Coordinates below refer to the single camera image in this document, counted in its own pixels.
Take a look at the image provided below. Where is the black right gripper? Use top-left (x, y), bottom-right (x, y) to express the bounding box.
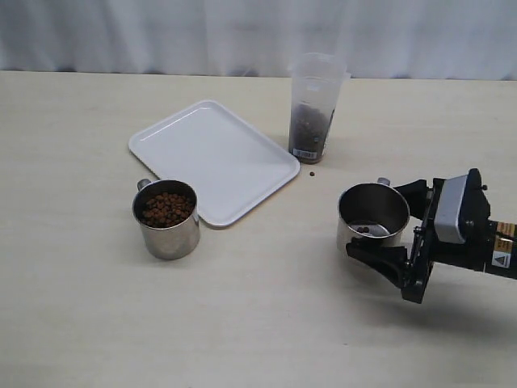
top-left (346, 168), bottom-right (493, 303)

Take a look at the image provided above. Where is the steel mug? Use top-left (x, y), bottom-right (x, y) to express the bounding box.
top-left (336, 177), bottom-right (410, 253)
top-left (132, 179), bottom-right (200, 260)

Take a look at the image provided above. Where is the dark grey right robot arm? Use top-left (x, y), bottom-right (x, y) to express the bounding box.
top-left (336, 168), bottom-right (516, 304)

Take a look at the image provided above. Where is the clear plastic tumbler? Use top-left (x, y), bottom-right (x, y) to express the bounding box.
top-left (288, 53), bottom-right (350, 164)

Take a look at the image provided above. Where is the white rectangular plastic tray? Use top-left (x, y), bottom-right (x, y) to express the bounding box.
top-left (128, 100), bottom-right (301, 228)

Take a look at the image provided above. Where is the white curtain backdrop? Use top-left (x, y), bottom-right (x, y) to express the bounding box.
top-left (1, 1), bottom-right (516, 80)

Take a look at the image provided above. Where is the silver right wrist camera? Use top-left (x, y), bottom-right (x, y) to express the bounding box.
top-left (434, 175), bottom-right (468, 244)

